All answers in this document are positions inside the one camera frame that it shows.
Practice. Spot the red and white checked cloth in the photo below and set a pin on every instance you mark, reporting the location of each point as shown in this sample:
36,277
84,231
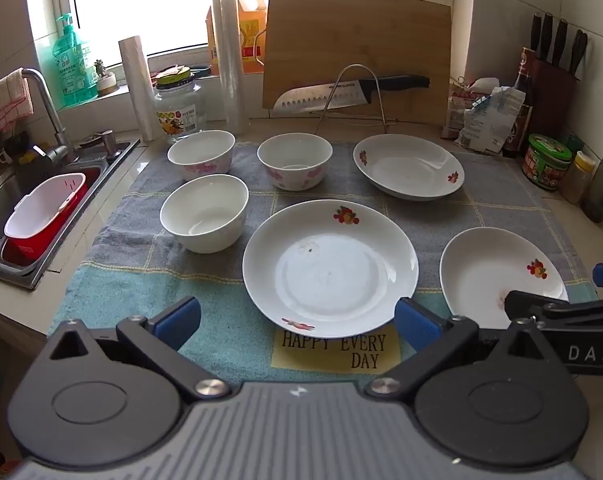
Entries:
9,100

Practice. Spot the metal faucet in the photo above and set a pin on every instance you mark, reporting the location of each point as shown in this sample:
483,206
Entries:
56,125

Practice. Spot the white plate with two fruit prints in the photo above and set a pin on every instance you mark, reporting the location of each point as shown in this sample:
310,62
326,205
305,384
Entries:
406,165

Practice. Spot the bamboo cutting board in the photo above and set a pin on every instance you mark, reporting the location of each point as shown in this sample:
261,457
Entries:
356,35

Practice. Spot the grey and teal checked towel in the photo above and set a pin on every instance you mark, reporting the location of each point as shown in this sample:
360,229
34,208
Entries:
431,220

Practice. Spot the white plate with faded print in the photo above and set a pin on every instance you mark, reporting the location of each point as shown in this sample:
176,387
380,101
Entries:
486,270

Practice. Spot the red plastic basin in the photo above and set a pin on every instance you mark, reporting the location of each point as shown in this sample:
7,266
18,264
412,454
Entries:
31,251

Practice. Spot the white clipped food bag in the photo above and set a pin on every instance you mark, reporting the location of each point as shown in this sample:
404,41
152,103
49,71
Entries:
486,120

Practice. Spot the small potted plant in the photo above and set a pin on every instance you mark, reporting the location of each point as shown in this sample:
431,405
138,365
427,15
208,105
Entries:
106,82

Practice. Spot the dark soy sauce bottle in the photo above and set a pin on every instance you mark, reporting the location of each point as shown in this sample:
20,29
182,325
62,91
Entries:
519,130

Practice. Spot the clear cling film roll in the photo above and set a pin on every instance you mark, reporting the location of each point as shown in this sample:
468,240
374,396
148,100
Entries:
229,60

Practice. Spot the plain white bowl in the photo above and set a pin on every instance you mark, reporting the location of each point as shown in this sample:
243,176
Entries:
201,210

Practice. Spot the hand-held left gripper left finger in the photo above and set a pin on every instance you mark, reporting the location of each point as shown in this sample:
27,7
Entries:
179,319

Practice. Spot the white bowl with pink flowers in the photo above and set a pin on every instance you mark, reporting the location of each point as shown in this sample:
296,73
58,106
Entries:
294,155
201,152

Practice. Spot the red-capped clear bottle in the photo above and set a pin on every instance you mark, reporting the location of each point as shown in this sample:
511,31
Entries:
601,185

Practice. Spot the white strainer basket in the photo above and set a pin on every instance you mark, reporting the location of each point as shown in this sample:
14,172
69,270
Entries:
41,205

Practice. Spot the glass jar with printed label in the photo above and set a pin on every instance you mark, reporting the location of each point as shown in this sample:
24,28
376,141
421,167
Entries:
179,110

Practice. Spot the yellow-lidded jar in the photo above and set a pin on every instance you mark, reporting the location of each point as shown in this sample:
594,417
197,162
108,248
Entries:
576,180

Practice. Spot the metal sink knob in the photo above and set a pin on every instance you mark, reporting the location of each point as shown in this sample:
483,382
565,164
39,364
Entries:
106,142

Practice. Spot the green detergent bottle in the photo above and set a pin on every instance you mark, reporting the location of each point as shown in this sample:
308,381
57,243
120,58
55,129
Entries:
74,70

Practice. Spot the dark brown knife block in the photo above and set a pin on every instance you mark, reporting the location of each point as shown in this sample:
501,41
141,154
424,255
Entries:
556,100

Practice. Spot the red and white food bag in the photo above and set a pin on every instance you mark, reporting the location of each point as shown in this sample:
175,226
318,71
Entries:
454,110

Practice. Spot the white plate with pink flower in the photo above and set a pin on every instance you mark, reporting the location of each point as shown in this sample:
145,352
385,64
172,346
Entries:
326,270

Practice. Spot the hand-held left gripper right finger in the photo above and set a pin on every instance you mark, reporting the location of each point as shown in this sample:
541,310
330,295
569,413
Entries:
415,322

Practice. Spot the green-lidded sauce jar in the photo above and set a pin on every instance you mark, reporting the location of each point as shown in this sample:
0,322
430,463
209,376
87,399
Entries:
546,165

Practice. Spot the stainless steel sink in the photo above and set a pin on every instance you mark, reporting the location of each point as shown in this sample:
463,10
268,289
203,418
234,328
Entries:
96,175

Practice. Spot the orange-capped oil bottle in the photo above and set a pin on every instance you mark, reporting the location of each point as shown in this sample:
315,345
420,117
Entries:
249,25

